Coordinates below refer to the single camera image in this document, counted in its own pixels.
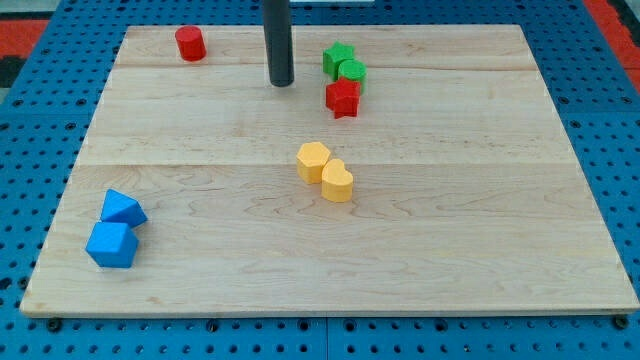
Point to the yellow hexagon block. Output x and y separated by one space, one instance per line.
311 159

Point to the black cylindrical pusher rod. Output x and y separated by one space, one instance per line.
278 41

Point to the yellow heart block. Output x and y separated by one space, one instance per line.
336 182

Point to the light wooden board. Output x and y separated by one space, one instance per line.
468 199

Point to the blue triangle block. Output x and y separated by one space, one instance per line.
121 208

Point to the blue cube block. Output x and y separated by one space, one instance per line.
112 245

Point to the red star block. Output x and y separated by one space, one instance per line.
342 97

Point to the green star block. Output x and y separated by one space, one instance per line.
334 55

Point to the green circle block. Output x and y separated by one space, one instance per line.
354 70

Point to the red cylinder block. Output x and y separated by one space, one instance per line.
190 43

